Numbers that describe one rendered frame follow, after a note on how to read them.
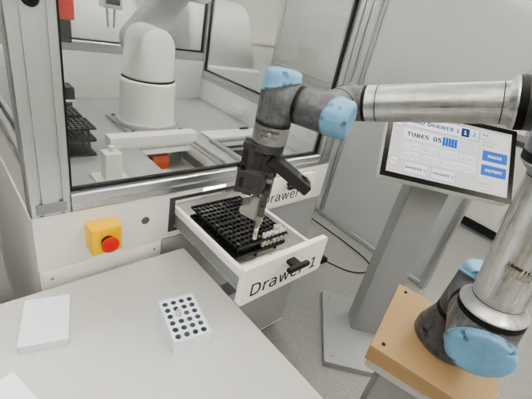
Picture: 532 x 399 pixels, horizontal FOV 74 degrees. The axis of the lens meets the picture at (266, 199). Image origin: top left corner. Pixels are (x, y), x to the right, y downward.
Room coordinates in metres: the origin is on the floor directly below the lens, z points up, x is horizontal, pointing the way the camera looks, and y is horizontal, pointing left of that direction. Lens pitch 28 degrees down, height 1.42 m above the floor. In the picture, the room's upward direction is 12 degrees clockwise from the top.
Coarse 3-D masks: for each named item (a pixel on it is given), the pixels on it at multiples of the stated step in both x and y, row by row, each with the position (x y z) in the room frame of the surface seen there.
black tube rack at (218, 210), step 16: (192, 208) 0.85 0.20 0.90; (208, 208) 0.87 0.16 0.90; (224, 208) 0.89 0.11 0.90; (208, 224) 0.80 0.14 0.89; (224, 224) 0.80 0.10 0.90; (240, 224) 0.82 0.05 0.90; (272, 224) 0.86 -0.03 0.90; (224, 240) 0.77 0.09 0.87; (240, 240) 0.75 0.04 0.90; (240, 256) 0.72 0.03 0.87
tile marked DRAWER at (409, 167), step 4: (404, 164) 1.33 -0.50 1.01; (408, 164) 1.34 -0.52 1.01; (412, 164) 1.34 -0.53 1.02; (416, 164) 1.34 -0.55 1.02; (420, 164) 1.34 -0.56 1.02; (404, 168) 1.32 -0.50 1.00; (408, 168) 1.32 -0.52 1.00; (412, 168) 1.33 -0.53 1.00; (416, 168) 1.33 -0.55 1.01; (420, 168) 1.33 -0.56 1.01; (424, 168) 1.33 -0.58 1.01; (408, 172) 1.31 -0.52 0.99; (412, 172) 1.32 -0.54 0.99; (416, 172) 1.32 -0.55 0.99; (420, 172) 1.32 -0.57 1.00; (424, 172) 1.32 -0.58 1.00; (424, 176) 1.31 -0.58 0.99
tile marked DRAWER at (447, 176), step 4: (432, 168) 1.34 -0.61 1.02; (436, 168) 1.34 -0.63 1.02; (432, 172) 1.33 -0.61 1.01; (436, 172) 1.33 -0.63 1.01; (440, 172) 1.33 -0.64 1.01; (444, 172) 1.33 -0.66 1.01; (448, 172) 1.33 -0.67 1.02; (452, 172) 1.34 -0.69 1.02; (432, 176) 1.32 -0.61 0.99; (436, 176) 1.32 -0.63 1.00; (440, 176) 1.32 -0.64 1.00; (444, 176) 1.32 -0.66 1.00; (448, 176) 1.32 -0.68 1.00; (452, 176) 1.33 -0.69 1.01; (444, 180) 1.31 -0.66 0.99; (448, 180) 1.31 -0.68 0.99; (452, 180) 1.31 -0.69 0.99
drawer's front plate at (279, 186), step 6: (306, 174) 1.22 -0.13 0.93; (312, 174) 1.24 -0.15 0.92; (276, 180) 1.10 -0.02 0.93; (282, 180) 1.12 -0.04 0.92; (312, 180) 1.25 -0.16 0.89; (276, 186) 1.11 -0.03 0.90; (282, 186) 1.13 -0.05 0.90; (312, 186) 1.26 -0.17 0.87; (276, 192) 1.11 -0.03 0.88; (282, 192) 1.13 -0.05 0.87; (294, 192) 1.19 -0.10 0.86; (270, 198) 1.09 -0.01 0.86; (288, 198) 1.17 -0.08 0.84; (294, 198) 1.19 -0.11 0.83; (300, 198) 1.22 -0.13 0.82; (270, 204) 1.10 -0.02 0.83; (276, 204) 1.12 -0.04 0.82
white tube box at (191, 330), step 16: (160, 304) 0.58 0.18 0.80; (176, 304) 0.59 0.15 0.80; (192, 304) 0.61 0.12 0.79; (160, 320) 0.56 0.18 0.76; (176, 320) 0.55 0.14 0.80; (192, 320) 0.56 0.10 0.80; (176, 336) 0.51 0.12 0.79; (192, 336) 0.51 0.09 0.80; (208, 336) 0.53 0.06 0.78; (176, 352) 0.49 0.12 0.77
